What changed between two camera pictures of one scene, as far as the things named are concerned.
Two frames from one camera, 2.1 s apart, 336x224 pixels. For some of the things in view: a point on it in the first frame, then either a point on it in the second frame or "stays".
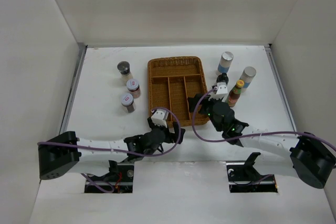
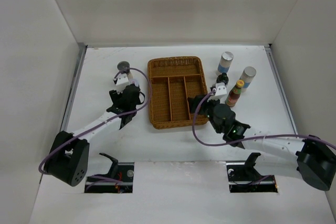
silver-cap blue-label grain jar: [248, 75] stays
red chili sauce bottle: [234, 94] stays
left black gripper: [170, 137] → [116, 96]
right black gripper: [192, 101] stays
